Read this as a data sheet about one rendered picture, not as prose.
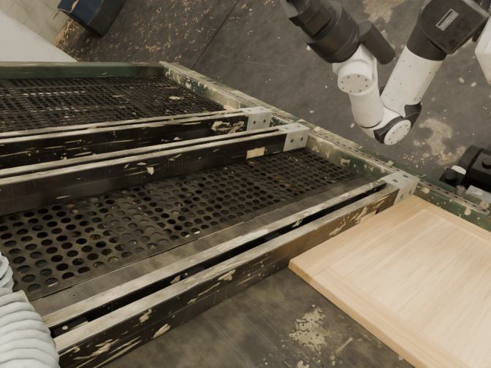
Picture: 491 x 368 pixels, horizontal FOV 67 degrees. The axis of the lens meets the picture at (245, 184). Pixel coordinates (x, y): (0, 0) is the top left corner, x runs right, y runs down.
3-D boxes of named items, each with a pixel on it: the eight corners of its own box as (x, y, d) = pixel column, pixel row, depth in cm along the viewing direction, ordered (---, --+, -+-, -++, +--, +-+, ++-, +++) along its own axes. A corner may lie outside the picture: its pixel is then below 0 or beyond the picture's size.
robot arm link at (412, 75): (381, 111, 105) (419, 36, 89) (413, 140, 98) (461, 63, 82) (350, 117, 100) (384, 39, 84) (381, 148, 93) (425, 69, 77)
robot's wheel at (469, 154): (467, 165, 189) (478, 136, 174) (478, 169, 186) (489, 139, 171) (448, 188, 182) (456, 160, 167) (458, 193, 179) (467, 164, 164)
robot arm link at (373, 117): (337, 87, 86) (351, 130, 102) (364, 114, 81) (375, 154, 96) (375, 59, 85) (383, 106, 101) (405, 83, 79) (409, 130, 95)
